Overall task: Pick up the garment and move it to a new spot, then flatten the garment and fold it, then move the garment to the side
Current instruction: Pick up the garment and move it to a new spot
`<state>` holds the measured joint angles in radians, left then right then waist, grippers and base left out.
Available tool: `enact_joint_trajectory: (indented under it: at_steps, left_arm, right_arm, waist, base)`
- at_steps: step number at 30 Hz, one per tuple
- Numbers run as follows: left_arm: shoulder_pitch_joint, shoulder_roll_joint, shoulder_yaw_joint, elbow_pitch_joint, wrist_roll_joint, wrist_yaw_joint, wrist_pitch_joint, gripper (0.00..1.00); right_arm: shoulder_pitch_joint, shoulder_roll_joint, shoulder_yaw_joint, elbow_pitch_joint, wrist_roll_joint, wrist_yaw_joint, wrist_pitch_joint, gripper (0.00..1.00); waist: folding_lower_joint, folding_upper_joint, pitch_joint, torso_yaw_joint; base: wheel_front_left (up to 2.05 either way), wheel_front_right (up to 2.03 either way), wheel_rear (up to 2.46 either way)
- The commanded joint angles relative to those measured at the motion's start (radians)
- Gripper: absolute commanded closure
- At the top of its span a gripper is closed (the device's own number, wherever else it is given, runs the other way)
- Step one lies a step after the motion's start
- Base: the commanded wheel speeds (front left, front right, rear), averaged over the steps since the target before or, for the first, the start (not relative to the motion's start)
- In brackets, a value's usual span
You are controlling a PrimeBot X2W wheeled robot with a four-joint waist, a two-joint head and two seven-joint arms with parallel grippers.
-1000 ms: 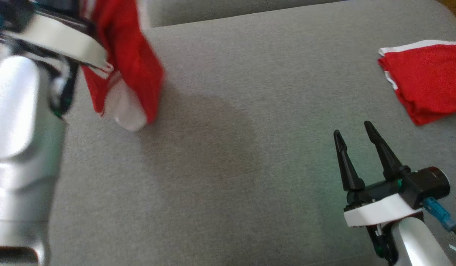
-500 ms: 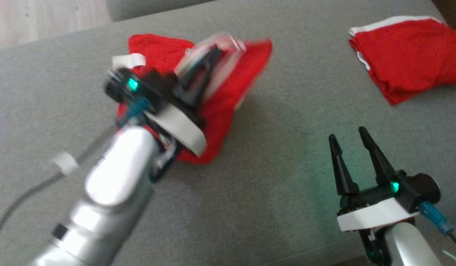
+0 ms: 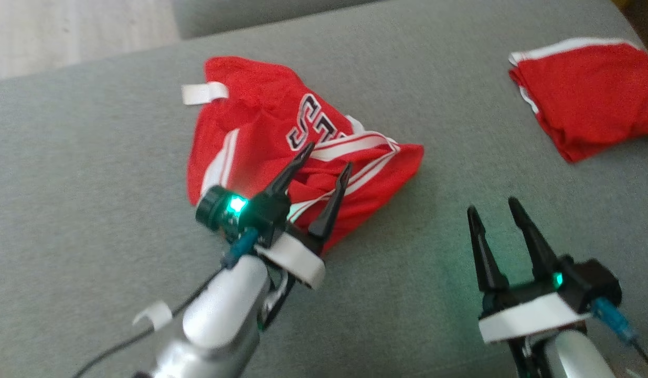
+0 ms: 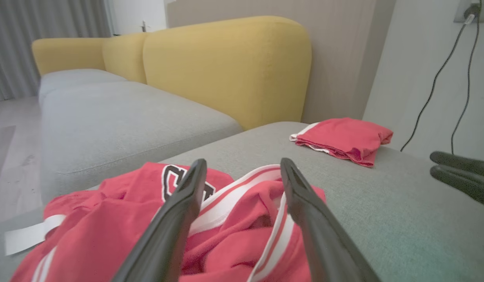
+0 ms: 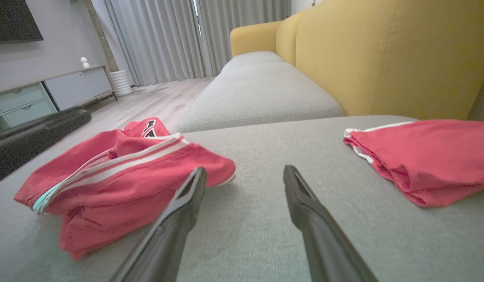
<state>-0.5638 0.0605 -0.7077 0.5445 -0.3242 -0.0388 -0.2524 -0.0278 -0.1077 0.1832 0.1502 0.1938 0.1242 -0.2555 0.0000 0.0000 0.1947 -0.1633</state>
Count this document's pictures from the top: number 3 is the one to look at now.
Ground red shorts with white stripes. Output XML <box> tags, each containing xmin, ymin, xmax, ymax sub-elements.
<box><xmin>508</xmin><ymin>36</ymin><xmax>648</xmax><ymax>164</ymax></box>

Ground red basketball jersey white trim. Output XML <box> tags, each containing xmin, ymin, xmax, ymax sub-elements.
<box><xmin>180</xmin><ymin>55</ymin><xmax>426</xmax><ymax>254</ymax></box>

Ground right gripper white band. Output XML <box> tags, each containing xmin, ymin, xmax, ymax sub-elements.
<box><xmin>466</xmin><ymin>196</ymin><xmax>623</xmax><ymax>345</ymax></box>

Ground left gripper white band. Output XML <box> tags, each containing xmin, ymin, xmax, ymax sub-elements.
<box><xmin>195</xmin><ymin>141</ymin><xmax>353</xmax><ymax>290</ymax></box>

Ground grey sofa section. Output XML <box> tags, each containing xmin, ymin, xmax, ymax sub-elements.
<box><xmin>171</xmin><ymin>0</ymin><xmax>379</xmax><ymax>40</ymax></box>

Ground right gripper blue cable plug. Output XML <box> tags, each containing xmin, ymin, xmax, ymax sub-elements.
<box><xmin>590</xmin><ymin>296</ymin><xmax>640</xmax><ymax>345</ymax></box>

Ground grey fabric sofa seat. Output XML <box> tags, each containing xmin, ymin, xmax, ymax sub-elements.
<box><xmin>0</xmin><ymin>0</ymin><xmax>648</xmax><ymax>378</ymax></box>

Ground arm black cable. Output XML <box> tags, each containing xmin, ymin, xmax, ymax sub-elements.
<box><xmin>72</xmin><ymin>265</ymin><xmax>227</xmax><ymax>378</ymax></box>
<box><xmin>631</xmin><ymin>336</ymin><xmax>648</xmax><ymax>372</ymax></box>

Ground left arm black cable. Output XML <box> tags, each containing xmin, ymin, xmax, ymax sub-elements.
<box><xmin>72</xmin><ymin>265</ymin><xmax>227</xmax><ymax>378</ymax></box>

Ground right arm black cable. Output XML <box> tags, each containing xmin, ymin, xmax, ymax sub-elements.
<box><xmin>631</xmin><ymin>336</ymin><xmax>648</xmax><ymax>372</ymax></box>

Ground white cable tag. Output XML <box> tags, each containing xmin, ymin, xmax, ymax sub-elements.
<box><xmin>133</xmin><ymin>300</ymin><xmax>174</xmax><ymax>332</ymax></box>

